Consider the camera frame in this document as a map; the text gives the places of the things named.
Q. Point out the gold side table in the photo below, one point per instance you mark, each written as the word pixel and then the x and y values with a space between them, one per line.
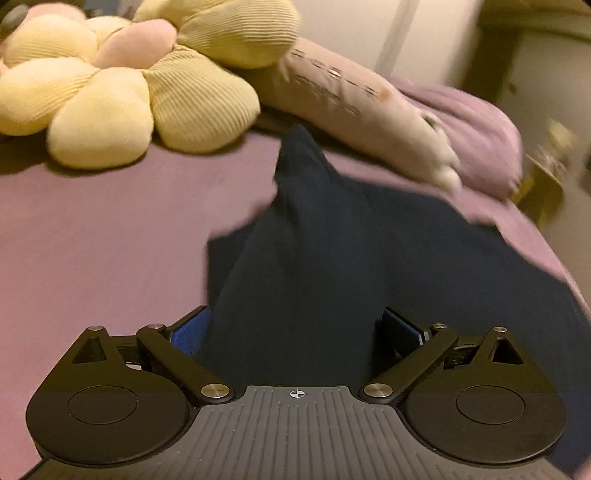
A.
pixel 545 189

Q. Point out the dark navy zip jacket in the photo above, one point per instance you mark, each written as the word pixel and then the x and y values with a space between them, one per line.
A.
pixel 346 258

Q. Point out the long beige plush pillow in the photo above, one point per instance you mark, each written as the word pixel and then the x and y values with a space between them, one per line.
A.
pixel 351 106

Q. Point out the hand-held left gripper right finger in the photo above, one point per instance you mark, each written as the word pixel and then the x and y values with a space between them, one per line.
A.
pixel 404 330

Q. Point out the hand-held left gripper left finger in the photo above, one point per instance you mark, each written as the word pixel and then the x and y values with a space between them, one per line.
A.
pixel 190 334

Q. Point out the cream flower plush pillow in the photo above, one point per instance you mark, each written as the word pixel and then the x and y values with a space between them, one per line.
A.
pixel 138 83

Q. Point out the purple bed blanket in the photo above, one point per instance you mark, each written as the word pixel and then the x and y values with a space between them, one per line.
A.
pixel 101 258

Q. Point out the pink plush toy grey feet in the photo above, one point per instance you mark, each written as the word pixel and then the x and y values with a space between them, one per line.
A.
pixel 13 16

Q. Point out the purple pillow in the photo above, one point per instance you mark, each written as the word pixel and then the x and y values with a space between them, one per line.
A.
pixel 475 138

